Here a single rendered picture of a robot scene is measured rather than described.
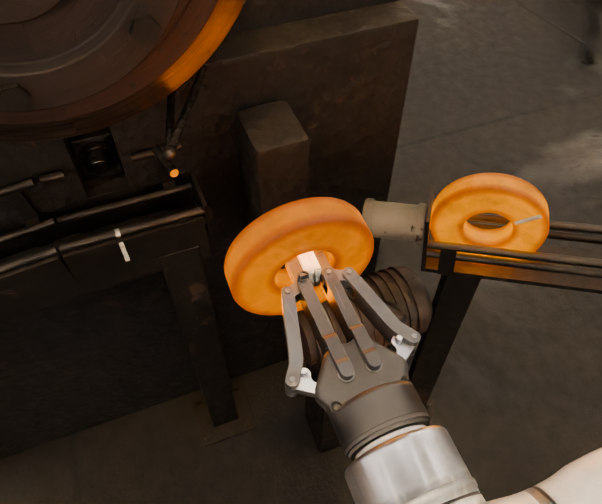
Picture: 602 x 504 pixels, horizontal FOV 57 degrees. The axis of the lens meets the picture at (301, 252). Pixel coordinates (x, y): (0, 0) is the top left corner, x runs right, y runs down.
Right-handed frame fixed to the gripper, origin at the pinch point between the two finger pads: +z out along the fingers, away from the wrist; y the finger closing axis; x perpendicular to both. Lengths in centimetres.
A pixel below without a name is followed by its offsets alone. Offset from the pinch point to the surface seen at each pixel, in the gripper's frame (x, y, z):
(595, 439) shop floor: -83, 68, -18
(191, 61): 8.8, -4.4, 21.6
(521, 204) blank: -7.9, 31.2, 2.7
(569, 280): -19.8, 39.2, -4.3
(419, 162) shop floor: -88, 76, 80
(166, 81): 7.0, -7.5, 21.5
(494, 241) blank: -16.5, 30.7, 3.5
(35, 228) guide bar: -15.6, -28.5, 26.7
